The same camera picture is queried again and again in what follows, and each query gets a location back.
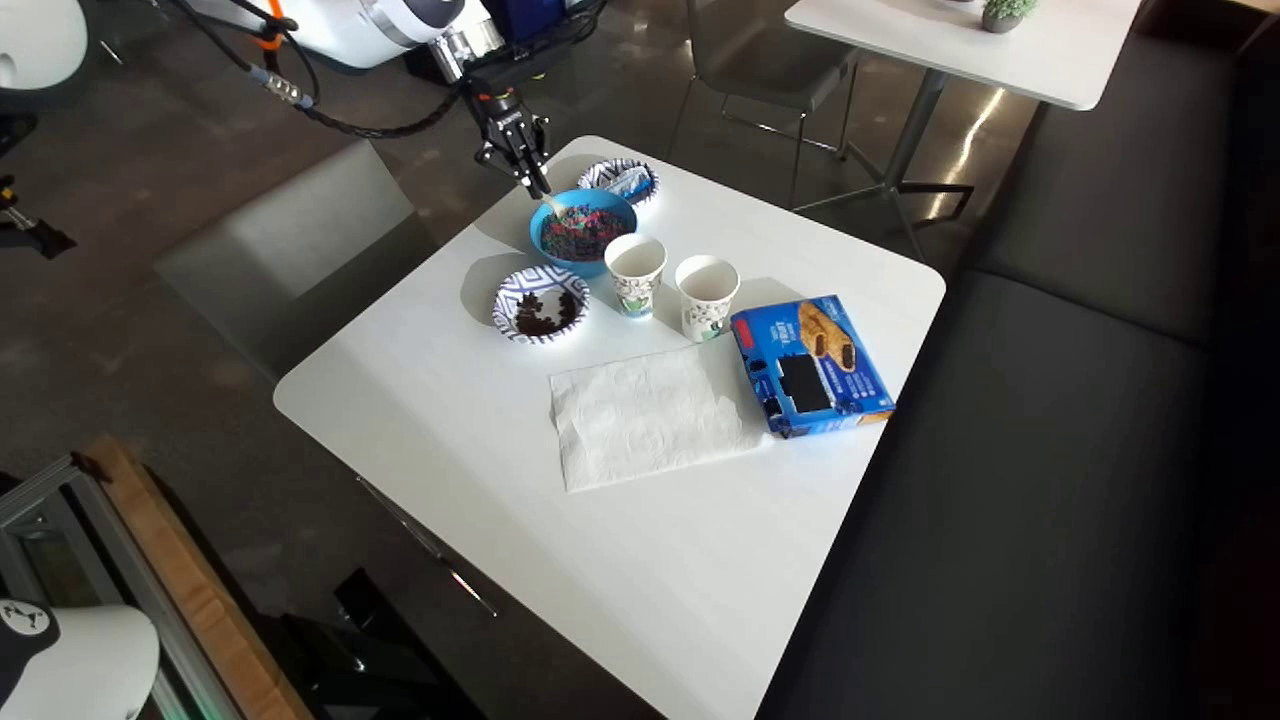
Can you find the blue cookie box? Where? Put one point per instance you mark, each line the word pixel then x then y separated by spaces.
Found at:
pixel 814 364

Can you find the white paper napkin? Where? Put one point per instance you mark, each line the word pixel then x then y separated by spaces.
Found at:
pixel 655 423

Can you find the aluminium profile frame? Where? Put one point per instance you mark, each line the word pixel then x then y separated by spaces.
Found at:
pixel 80 535

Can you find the white side table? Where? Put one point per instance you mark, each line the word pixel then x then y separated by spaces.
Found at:
pixel 974 52

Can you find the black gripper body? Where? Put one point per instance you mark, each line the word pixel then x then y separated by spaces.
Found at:
pixel 512 126

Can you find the dark upholstered bench seat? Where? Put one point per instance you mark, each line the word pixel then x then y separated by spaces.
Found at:
pixel 1065 464

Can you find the colourful gravel pieces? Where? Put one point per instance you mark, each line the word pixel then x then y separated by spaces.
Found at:
pixel 583 237

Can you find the patterned paper bowl with chocolate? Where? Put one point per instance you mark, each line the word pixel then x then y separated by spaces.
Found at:
pixel 512 302

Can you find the dark chocolate pieces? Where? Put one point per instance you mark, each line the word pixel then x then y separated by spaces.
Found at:
pixel 546 312

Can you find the patterned paper bowl with packet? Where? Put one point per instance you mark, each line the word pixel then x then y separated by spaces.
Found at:
pixel 635 173

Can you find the white domed device black logo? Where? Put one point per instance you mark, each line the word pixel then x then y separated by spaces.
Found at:
pixel 95 666

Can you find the blue bowl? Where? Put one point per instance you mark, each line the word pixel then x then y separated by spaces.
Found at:
pixel 586 252

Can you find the wooden board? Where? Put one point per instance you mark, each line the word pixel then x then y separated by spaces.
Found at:
pixel 203 586

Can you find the white patterned paper cup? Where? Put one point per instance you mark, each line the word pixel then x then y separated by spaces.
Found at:
pixel 706 312
pixel 635 286

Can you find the blue white snack packet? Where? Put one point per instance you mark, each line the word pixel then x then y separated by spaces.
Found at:
pixel 617 176

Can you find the white plastic spoon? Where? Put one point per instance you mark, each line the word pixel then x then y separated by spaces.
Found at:
pixel 569 214

